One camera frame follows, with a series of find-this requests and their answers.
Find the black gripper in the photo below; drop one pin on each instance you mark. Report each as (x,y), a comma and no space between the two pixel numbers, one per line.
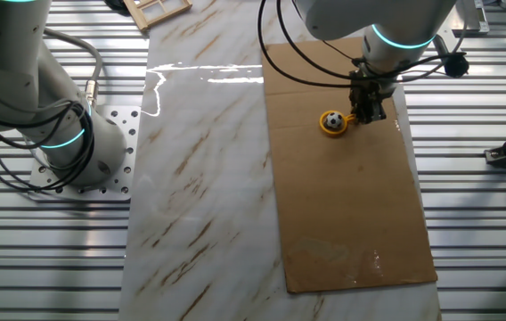
(371,84)

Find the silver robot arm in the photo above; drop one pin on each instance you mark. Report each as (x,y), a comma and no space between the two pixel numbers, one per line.
(3,44)

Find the small soccer ball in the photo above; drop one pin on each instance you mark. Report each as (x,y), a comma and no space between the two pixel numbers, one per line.
(334,120)

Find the brown cardboard sheet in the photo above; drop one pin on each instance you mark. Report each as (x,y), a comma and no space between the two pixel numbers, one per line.
(346,214)

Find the white marble board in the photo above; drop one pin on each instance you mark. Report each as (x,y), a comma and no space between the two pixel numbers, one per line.
(199,178)

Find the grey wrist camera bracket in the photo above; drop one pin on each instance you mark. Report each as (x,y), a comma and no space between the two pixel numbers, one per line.
(455,64)

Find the wooden miniature window frame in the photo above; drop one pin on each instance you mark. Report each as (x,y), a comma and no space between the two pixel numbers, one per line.
(168,14)

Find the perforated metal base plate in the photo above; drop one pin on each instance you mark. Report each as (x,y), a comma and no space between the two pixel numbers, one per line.
(124,178)

